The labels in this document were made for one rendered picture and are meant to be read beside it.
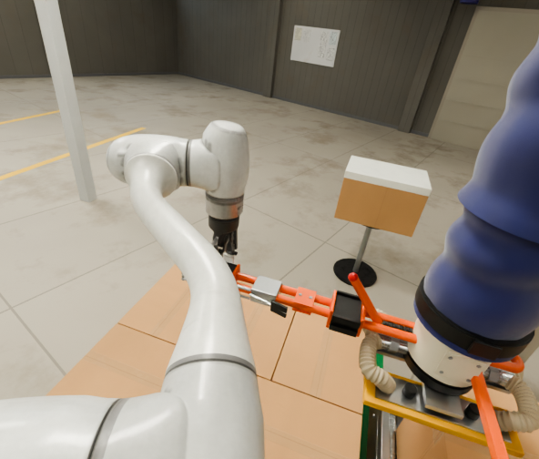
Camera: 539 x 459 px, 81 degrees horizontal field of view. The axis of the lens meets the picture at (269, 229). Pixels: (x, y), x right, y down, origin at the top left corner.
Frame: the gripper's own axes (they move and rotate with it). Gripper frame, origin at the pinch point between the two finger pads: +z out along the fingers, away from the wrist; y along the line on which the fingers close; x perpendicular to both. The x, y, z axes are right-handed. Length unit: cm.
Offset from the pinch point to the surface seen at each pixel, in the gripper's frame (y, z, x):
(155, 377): 4, 70, 30
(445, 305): -6, -16, -51
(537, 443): 4, 29, -94
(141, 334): 20, 70, 49
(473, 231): -3, -32, -51
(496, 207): -6, -38, -51
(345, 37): 914, -60, 79
